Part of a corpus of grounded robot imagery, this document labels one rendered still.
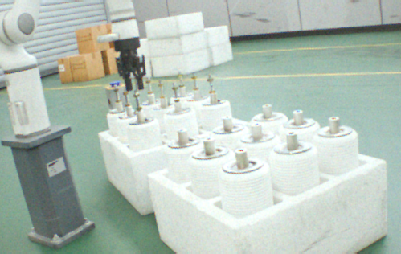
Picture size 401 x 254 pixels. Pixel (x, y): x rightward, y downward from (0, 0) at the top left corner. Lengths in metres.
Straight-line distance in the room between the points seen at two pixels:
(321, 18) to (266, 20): 0.88
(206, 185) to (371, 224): 0.37
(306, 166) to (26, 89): 0.71
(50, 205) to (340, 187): 0.73
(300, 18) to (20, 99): 5.76
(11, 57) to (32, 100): 0.12
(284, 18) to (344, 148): 5.88
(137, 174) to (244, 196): 0.53
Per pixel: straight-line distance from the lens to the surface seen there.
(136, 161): 1.25
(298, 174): 0.85
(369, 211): 0.98
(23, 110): 1.17
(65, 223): 1.24
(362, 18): 6.35
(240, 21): 7.10
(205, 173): 0.88
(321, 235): 0.89
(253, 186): 0.78
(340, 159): 0.93
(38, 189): 1.20
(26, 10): 1.17
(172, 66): 4.15
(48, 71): 7.20
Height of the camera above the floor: 0.53
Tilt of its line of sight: 14 degrees down
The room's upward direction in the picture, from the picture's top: 9 degrees counter-clockwise
